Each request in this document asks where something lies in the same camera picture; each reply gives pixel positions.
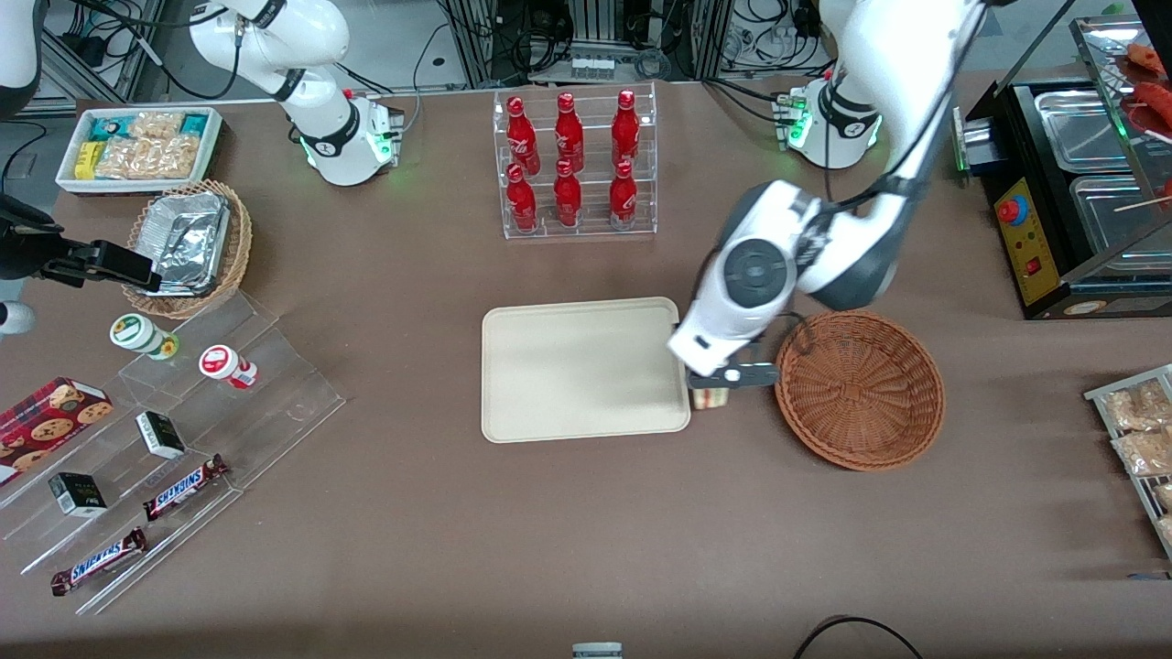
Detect large clear cracker bag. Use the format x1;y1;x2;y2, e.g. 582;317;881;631
95;135;203;180

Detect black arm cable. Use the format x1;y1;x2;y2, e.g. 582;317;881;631
691;0;994;369

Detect steel warmer pan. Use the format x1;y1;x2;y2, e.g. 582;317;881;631
1068;172;1172;259
1033;87;1141;177

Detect grey wire rack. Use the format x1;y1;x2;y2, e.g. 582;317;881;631
1084;363;1172;561

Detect clear acrylic bottle rack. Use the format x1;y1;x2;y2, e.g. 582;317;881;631
492;81;659;242

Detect red cola bottle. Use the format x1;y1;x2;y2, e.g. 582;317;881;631
553;158;584;229
505;162;539;233
505;95;542;178
611;88;642;171
553;92;586;174
608;159;639;231

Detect snickers bar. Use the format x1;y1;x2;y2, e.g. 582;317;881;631
49;526;149;598
142;453;231;524

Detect green label yogurt bottle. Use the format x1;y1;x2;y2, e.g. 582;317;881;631
109;312;180;362

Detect light brown wicker basket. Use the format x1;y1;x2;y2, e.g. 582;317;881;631
121;178;255;320

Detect white snack bin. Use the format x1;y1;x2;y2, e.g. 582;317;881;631
54;105;226;198

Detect black food warmer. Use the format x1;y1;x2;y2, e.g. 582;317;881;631
950;13;1172;322

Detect red label yogurt bottle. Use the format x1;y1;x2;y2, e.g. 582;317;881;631
198;343;259;391

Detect clear acrylic step display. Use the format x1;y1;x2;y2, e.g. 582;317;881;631
0;290;348;617

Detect black floor cable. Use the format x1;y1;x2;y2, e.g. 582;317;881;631
791;614;927;659

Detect aluminium foil containers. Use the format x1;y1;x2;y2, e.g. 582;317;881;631
127;189;233;297

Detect dark brown wicker basket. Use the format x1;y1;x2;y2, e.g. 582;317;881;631
773;308;947;473

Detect cream plastic tray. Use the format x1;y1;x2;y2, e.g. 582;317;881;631
482;296;692;445

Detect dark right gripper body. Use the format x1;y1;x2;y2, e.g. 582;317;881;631
0;195;67;281

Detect small black box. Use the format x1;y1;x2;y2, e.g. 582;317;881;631
135;410;188;460
47;471;109;519

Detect red sausage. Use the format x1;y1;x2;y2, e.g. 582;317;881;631
1134;81;1172;140
1124;40;1172;80

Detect red cookie box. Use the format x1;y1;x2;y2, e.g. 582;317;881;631
0;376;115;487

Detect small clear cracker bag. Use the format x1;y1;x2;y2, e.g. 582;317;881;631
127;111;185;144

